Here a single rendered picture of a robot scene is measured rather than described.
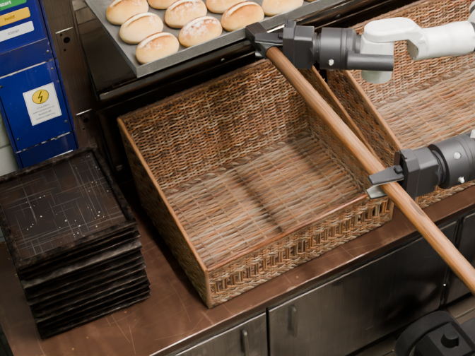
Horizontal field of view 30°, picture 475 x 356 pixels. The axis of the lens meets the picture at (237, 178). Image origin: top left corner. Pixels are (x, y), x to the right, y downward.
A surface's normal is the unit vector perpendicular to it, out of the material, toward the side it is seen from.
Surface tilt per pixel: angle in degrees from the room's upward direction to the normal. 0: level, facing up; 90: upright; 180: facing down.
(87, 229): 0
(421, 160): 1
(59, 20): 90
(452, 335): 3
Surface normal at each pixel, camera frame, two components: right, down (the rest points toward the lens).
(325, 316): 0.47, 0.64
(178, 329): -0.04, -0.68
